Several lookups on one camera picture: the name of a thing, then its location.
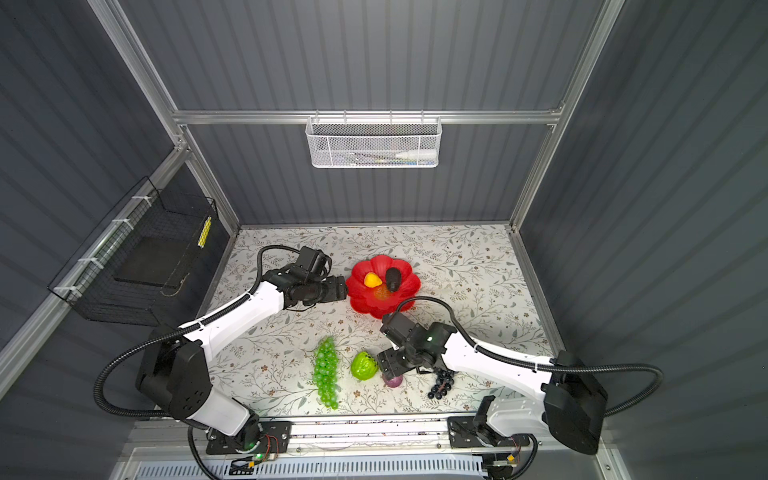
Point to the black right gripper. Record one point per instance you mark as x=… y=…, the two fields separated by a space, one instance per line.
x=388 y=364

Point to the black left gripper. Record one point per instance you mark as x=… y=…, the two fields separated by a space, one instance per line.
x=336 y=290

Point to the purple fake fruit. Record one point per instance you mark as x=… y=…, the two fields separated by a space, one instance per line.
x=394 y=382

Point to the dark purple fake grapes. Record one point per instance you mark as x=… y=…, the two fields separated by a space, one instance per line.
x=444 y=381

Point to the green fake custard apple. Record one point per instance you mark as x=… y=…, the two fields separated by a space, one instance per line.
x=364 y=366

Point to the red flower-shaped fruit bowl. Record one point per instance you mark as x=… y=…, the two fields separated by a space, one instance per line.
x=380 y=302

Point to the yellow fake lemon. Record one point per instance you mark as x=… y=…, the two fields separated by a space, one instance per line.
x=372 y=280

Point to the dark fake avocado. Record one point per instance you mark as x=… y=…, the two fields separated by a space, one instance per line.
x=393 y=279

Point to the green fake grapes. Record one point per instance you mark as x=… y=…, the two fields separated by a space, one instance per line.
x=325 y=374

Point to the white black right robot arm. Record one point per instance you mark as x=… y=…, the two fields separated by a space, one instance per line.
x=570 y=407

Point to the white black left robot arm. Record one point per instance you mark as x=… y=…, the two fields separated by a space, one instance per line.
x=175 y=375

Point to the white marker pen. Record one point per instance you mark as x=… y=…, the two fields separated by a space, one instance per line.
x=418 y=156

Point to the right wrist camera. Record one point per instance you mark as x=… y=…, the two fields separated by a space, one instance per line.
x=397 y=328

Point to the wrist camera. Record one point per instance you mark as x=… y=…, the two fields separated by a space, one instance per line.
x=313 y=262
x=397 y=328

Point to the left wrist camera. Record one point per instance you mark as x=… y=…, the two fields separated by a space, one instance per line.
x=313 y=262

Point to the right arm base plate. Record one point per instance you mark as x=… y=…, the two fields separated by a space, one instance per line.
x=464 y=434

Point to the white wire mesh basket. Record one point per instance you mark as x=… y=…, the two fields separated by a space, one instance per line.
x=369 y=144

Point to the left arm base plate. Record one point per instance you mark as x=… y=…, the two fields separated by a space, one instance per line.
x=256 y=438

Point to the black wire basket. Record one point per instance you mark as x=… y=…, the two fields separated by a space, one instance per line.
x=136 y=269

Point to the aluminium front rail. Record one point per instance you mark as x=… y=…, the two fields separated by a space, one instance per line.
x=410 y=433

